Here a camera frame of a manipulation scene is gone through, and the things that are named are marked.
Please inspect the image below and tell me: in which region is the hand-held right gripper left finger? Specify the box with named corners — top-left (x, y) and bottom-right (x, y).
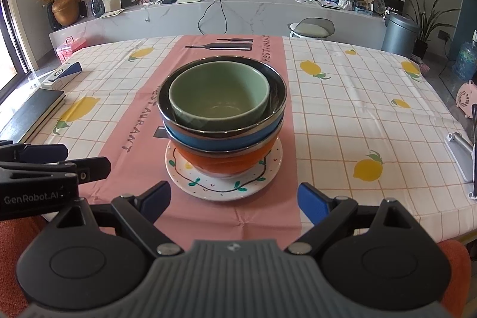
top-left (56, 180), bottom-right (185, 256)

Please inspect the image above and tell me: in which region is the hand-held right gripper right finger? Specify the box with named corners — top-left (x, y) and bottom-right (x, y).
top-left (285, 182), bottom-right (415, 256)

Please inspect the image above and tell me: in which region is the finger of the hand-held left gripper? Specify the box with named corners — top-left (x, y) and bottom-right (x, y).
top-left (0, 144), bottom-right (69, 163)
top-left (0, 157), bottom-right (112, 182)

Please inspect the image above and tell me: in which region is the white fruit-print plate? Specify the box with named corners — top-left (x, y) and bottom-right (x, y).
top-left (165, 137), bottom-right (283, 199)

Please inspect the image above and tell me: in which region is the orange steel bowl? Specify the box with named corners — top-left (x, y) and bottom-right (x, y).
top-left (166, 134), bottom-right (282, 179)

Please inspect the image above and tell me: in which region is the blue steel bowl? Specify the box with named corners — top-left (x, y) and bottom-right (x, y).
top-left (157, 57), bottom-right (287, 155)

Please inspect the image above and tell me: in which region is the green ceramic bowl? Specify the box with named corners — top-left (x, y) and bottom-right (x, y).
top-left (168, 63), bottom-right (271, 133)

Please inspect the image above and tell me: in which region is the black book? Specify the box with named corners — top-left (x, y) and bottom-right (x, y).
top-left (0, 89), bottom-right (66, 145)

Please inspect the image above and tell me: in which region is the orange cloth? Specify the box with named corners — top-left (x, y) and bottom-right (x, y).
top-left (0, 217), bottom-right (50, 305)
top-left (436, 239), bottom-right (473, 305)

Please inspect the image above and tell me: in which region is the pink printed table runner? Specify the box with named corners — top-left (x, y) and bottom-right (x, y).
top-left (76, 34), bottom-right (303, 241)

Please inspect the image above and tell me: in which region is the white and blue box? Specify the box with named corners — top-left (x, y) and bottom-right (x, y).
top-left (40, 62), bottom-right (83, 87)

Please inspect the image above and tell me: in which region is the checked lemon-print tablecloth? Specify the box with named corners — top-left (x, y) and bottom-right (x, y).
top-left (0, 35), bottom-right (477, 245)

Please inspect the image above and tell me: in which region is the pink carry case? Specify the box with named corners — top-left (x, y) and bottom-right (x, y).
top-left (56, 36), bottom-right (87, 64)

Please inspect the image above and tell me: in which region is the glass sliding door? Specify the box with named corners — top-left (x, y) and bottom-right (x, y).
top-left (0, 0), bottom-right (35, 107)

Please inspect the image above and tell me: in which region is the gold round vase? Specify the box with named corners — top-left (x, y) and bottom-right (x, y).
top-left (51, 0), bottom-right (80, 27)

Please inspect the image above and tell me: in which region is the silver phone stand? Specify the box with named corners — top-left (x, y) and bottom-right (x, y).
top-left (445, 132), bottom-right (477, 183)

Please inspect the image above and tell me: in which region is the black phone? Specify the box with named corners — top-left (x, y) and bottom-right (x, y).
top-left (468, 104), bottom-right (477, 200)

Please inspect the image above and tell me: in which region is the white stool with grey back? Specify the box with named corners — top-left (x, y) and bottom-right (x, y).
top-left (289, 17), bottom-right (336, 40)

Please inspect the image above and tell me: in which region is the pink desk fan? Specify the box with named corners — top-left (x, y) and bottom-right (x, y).
top-left (455, 80), bottom-right (477, 120)

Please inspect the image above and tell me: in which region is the grey metal trash can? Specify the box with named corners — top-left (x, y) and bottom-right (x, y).
top-left (382, 13), bottom-right (420, 56)

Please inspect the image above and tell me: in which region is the white marble television console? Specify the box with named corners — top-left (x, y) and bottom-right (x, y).
top-left (48, 0), bottom-right (408, 55)

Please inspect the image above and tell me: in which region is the blue water bottle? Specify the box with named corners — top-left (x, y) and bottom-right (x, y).
top-left (452, 30), bottom-right (477, 80)

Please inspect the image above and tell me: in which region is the long-leaf potted plant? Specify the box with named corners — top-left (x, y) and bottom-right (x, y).
top-left (400, 0), bottom-right (461, 60)

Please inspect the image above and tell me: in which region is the black cable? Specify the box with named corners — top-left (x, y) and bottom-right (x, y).
top-left (197, 0), bottom-right (228, 36)

